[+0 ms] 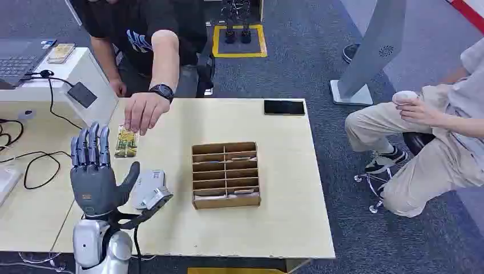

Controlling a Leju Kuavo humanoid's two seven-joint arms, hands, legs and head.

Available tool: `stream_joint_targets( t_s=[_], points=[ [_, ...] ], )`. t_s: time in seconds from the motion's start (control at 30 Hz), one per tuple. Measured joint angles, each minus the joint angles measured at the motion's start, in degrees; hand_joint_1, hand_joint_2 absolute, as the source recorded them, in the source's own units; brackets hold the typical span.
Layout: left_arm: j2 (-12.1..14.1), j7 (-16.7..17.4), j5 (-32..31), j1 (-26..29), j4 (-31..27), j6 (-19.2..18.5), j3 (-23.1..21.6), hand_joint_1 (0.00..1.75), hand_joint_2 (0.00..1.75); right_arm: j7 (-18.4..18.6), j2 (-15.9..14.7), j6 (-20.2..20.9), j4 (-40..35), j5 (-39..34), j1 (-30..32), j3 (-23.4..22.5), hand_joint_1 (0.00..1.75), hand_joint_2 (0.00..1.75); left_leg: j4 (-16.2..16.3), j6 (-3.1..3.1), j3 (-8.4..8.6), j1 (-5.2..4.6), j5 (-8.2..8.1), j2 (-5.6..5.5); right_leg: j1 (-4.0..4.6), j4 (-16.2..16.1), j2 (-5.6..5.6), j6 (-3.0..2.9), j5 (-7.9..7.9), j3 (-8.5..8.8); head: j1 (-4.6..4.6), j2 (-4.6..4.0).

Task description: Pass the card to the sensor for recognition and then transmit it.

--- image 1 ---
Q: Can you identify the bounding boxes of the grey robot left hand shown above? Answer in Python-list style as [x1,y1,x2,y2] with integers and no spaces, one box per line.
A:
[70,122,140,220]

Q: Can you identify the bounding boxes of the green picture card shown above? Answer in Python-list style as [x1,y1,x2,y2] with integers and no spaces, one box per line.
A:
[114,124,140,159]

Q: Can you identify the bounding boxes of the wooden slotted card box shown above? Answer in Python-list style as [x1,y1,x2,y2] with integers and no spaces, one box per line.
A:
[191,142,261,211]

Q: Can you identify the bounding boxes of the grey rounded card reader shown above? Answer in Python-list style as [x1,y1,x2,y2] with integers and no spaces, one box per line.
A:
[131,169,167,210]

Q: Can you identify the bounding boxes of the white flat device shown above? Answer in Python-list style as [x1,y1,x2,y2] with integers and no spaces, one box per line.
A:
[0,166,23,207]

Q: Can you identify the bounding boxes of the person's left hand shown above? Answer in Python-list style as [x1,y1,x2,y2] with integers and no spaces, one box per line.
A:
[124,92,171,136]

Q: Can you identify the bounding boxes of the black flat scanner pad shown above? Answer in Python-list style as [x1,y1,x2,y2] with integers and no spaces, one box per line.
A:
[67,81,99,110]

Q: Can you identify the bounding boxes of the person's right hand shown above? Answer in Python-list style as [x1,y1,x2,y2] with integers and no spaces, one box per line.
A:
[109,78,128,98]

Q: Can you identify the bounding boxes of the black wristwatch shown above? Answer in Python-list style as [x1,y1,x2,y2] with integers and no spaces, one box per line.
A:
[148,83,175,104]

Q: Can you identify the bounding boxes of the white desk riser box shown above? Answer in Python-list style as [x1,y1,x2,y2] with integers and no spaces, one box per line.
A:
[0,47,119,128]

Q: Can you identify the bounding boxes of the dark laptop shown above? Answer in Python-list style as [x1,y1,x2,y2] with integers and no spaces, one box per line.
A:
[0,38,58,90]

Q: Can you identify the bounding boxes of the person in dark shirt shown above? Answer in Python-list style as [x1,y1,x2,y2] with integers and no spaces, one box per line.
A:
[70,0,216,99]

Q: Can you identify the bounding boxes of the black smartphone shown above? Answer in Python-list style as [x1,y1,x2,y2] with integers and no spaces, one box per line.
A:
[264,99,306,116]

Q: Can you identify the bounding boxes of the black robot legs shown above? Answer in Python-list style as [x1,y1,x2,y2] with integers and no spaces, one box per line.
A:
[220,0,253,45]

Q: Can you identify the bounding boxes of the dark shoe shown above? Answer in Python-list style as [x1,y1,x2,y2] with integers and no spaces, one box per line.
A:
[341,43,361,65]

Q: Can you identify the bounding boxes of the grey kiosk stand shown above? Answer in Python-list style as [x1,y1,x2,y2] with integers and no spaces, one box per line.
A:
[329,0,408,107]

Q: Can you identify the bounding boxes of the white cup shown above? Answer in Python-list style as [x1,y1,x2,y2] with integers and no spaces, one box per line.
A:
[392,90,420,107]

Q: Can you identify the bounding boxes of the black chrome swivel chair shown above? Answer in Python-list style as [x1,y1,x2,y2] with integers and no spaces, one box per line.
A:
[353,132,436,215]

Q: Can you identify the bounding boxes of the seated person's hand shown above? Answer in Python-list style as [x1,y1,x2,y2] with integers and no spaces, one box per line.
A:
[394,97,446,128]

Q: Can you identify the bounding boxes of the seated person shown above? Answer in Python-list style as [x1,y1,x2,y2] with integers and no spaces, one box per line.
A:
[344,37,484,219]

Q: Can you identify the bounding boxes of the black looped cable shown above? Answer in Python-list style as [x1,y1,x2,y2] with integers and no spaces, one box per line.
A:
[0,151,72,190]

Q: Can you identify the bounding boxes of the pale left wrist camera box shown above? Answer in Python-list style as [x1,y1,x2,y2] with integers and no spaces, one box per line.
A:
[140,186,174,212]

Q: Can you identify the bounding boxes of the black coiled cable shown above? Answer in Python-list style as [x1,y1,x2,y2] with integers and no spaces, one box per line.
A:
[0,118,25,153]

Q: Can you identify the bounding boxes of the white thin cable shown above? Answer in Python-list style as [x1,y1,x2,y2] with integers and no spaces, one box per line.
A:
[0,252,63,274]

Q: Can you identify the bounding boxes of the black scanner cable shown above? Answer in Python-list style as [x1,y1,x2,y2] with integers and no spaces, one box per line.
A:
[21,69,84,131]

